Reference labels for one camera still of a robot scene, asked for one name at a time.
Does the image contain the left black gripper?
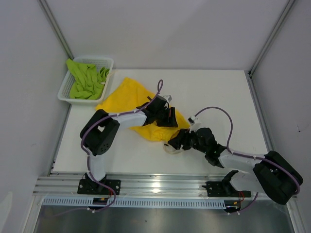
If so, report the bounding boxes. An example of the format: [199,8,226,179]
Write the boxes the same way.
[155,107,177,128]

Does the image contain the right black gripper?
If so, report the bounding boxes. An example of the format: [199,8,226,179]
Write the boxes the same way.
[168,127,207,154]

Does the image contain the yellow fabric shorts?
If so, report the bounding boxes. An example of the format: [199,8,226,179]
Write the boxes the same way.
[96,77,189,142]

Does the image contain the green fabric shorts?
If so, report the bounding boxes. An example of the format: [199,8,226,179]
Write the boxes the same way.
[66,59,110,100]

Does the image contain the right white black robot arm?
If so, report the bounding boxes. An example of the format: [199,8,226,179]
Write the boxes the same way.
[168,128,303,205]

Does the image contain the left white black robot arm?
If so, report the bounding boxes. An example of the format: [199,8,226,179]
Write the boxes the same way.
[78,96,178,195]

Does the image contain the white plastic mesh basket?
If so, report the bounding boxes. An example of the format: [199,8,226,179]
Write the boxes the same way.
[57,56,114,105]

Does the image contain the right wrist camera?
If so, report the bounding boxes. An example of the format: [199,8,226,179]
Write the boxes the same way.
[188,116,201,126]

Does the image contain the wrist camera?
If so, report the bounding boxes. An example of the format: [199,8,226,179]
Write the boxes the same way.
[188,116,201,126]
[163,95,172,103]

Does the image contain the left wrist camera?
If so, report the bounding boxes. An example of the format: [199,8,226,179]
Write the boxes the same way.
[163,95,172,103]

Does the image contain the aluminium mounting rail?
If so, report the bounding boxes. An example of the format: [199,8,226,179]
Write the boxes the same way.
[33,172,298,200]

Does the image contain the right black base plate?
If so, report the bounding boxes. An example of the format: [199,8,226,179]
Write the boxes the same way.
[202,181,251,198]

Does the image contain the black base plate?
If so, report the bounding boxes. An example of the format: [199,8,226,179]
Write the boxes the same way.
[202,181,251,198]
[77,179,121,196]

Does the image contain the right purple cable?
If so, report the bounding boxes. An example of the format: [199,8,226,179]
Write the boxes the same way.
[191,106,300,216]

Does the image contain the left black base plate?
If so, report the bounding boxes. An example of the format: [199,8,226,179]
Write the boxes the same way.
[77,179,121,196]

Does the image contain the white slotted cable duct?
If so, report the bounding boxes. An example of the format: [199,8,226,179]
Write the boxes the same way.
[42,196,226,209]

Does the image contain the right aluminium corner post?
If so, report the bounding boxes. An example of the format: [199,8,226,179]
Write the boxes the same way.
[248,0,297,78]

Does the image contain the aluminium corner post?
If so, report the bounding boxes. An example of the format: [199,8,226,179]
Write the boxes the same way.
[248,0,297,78]
[37,0,74,60]

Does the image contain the left aluminium corner post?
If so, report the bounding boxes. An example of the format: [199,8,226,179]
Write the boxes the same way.
[37,0,74,60]

